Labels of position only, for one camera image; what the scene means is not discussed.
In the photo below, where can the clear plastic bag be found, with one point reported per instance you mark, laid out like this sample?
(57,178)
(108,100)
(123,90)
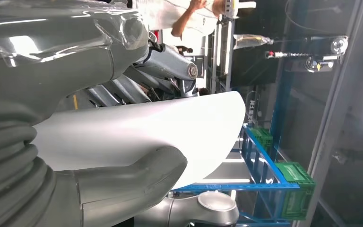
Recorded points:
(250,40)

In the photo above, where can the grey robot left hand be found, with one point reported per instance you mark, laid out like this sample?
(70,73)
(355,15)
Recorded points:
(59,47)

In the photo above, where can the small blue steel shelf rack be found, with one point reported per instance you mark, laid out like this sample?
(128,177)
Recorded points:
(231,187)

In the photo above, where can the clear acrylic sign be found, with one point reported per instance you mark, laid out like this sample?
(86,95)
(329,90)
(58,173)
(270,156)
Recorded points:
(252,109)

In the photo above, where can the green plastic crate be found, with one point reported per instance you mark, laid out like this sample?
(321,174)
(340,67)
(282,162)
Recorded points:
(294,188)
(263,137)

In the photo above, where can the person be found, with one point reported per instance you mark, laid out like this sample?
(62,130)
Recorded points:
(162,12)

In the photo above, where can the grey metal tool fixture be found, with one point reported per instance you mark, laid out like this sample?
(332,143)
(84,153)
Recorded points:
(319,64)

